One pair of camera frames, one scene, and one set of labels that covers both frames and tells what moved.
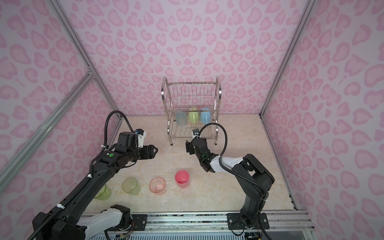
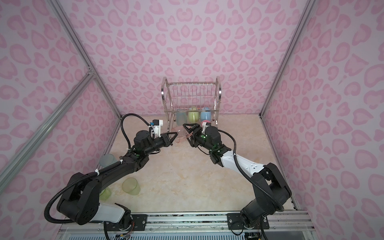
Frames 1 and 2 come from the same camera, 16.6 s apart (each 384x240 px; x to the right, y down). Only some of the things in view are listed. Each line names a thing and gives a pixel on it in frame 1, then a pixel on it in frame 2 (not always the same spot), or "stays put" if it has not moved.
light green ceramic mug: (193, 117) stays put
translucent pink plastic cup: (157, 185) -> (182, 135)
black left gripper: (149, 151) -> (165, 139)
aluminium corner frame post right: (298, 31) stays put
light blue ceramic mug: (205, 117) stays put
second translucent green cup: (104, 194) stays put
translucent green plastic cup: (131, 186) stays put
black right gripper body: (189, 146) -> (201, 139)
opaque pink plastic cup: (182, 177) -> (205, 121)
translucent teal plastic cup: (181, 118) stays put
